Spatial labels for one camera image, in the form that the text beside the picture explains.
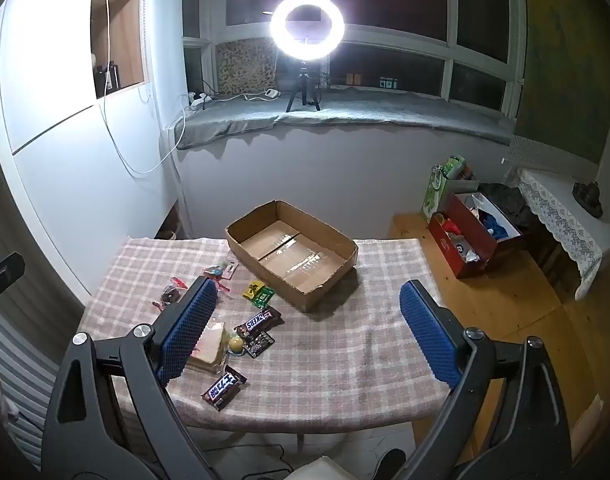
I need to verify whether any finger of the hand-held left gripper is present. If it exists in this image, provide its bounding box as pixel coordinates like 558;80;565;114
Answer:
0;252;26;311

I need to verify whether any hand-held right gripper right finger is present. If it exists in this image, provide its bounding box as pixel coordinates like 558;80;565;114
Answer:
399;280;572;480

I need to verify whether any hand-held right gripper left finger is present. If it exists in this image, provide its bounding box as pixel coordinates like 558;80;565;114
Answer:
41;276;220;480

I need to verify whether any pale cake packet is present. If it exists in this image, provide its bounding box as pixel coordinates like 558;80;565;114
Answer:
187;320;236;376

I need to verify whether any round colourful candy packet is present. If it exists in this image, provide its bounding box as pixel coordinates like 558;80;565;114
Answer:
202;265;230;286

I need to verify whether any Snickers bar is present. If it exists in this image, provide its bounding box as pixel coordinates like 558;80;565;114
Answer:
201;366;248;412

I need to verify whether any brown chocolate bar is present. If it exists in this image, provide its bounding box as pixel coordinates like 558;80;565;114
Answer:
233;306;283;337

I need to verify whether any black patterned snack packet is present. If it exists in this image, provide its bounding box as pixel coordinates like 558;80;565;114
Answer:
240;330;276;358

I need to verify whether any cardboard box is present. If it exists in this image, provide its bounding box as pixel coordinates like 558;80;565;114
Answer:
225;200;360;313

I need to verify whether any person's left forearm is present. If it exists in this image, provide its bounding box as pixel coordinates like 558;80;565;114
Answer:
0;365;20;423

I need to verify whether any red storage box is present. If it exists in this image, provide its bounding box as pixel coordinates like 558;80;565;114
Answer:
427;192;523;279

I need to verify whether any pink plaid tablecloth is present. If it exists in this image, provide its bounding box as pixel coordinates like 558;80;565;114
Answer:
77;236;453;431

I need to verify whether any black shoe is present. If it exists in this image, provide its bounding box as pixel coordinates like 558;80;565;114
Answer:
372;449;408;480

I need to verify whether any green white paper bag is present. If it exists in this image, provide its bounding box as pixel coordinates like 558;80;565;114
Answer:
422;155;468;221

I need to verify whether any black bag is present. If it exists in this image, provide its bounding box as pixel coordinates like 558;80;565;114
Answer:
477;182;536;241

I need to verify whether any white paper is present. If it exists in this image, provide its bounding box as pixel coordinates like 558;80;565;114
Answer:
290;455;358;480

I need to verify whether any white lace tablecloth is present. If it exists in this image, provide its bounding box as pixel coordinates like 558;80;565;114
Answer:
507;137;610;301

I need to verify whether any dark figurine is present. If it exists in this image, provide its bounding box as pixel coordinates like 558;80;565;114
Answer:
572;180;606;218

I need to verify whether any grey windowsill blanket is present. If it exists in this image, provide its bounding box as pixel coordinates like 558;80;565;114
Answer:
175;87;516;151

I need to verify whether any leopard print cushion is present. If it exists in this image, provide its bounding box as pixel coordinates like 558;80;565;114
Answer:
216;40;278;95

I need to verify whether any black tripod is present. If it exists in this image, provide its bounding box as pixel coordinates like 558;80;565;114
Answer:
286;57;320;113

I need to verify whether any wooden wall shelf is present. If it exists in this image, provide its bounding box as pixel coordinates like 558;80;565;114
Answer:
91;0;146;101

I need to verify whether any white cable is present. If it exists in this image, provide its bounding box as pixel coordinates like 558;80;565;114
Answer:
97;0;188;177

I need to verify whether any ring light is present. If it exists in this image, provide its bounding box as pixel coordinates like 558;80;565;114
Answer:
270;0;346;56

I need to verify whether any white window frame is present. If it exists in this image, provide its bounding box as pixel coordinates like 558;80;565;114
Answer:
182;0;528;116

